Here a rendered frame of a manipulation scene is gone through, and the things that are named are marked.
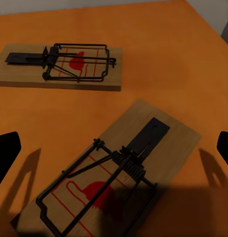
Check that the cabinet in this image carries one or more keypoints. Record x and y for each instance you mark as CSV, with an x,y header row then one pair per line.
x,y
172,59

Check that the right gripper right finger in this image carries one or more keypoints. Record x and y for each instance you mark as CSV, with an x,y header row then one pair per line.
x,y
222,145

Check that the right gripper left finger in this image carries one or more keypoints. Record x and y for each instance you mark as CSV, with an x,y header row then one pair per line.
x,y
10,147

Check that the mousetrap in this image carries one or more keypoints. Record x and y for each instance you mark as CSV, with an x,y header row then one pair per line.
x,y
92,67
111,188

